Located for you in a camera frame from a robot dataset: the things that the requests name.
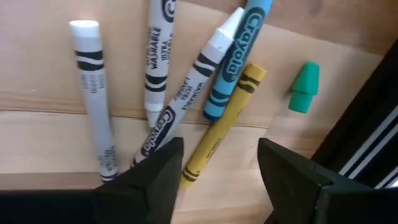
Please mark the black table frame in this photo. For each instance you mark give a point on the black table frame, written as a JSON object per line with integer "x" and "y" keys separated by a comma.
{"x": 367, "y": 112}

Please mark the white crayon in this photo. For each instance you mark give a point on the white crayon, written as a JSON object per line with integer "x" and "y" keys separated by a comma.
{"x": 93, "y": 109}
{"x": 192, "y": 84}
{"x": 158, "y": 62}

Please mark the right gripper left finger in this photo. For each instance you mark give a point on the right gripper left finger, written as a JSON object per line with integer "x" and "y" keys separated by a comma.
{"x": 149, "y": 193}

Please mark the blue crayon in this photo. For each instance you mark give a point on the blue crayon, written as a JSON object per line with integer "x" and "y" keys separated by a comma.
{"x": 236, "y": 62}

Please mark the yellow crayon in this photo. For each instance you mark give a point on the yellow crayon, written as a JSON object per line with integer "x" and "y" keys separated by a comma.
{"x": 224, "y": 124}

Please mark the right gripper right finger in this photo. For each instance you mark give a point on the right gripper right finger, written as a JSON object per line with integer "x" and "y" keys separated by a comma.
{"x": 289, "y": 186}

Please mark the green eraser cap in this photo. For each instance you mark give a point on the green eraser cap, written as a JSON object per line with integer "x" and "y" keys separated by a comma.
{"x": 304, "y": 90}

